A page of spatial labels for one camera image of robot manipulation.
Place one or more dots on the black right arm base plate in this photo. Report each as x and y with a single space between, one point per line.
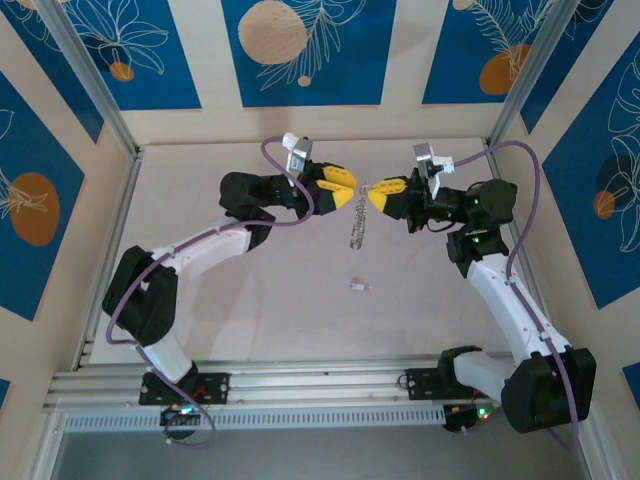
425 382

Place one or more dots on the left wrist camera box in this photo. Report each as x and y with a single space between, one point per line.
299 155

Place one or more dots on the blue panel white flower lines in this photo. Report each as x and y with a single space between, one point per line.
560 75

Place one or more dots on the aluminium side rail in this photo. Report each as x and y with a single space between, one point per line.
124 200
529 275

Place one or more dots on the aluminium cross rail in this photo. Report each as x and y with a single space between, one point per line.
320 385

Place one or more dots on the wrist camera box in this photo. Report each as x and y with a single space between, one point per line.
299 155
423 157

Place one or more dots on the controller board with green light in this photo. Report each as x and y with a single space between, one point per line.
470 417
180 415

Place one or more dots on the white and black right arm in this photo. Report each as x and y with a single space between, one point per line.
505 300

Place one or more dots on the aluminium upright post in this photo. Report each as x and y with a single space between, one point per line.
539 65
89 65

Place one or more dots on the blue panel beige circle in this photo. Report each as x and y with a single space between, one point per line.
350 60

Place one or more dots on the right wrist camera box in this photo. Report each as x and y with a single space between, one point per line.
423 157

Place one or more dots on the blue panel small orange fruit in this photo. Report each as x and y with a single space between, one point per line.
175 60

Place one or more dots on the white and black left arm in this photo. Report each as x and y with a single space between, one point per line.
200 247

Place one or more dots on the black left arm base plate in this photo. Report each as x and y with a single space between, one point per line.
215 387

